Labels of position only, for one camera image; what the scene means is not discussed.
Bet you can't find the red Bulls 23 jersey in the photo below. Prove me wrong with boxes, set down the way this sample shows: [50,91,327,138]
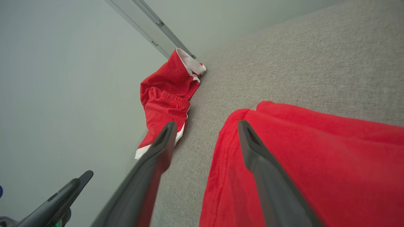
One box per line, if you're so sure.
[199,101,404,227]

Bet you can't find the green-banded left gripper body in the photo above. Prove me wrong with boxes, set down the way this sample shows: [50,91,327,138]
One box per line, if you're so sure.
[47,208,72,227]

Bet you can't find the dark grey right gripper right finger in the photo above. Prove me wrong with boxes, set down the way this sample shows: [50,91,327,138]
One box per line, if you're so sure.
[237,120,322,227]

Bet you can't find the grey metal frame post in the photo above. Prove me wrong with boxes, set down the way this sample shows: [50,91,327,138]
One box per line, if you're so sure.
[105,0,197,60]

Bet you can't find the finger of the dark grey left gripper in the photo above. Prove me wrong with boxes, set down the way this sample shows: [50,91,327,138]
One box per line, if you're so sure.
[46,170,94,226]
[13,178,81,227]

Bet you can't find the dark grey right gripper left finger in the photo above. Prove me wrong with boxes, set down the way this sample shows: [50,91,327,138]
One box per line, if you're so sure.
[91,121,178,227]

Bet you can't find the red shorts with white trim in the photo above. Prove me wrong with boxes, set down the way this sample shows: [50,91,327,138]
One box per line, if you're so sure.
[135,48,207,160]

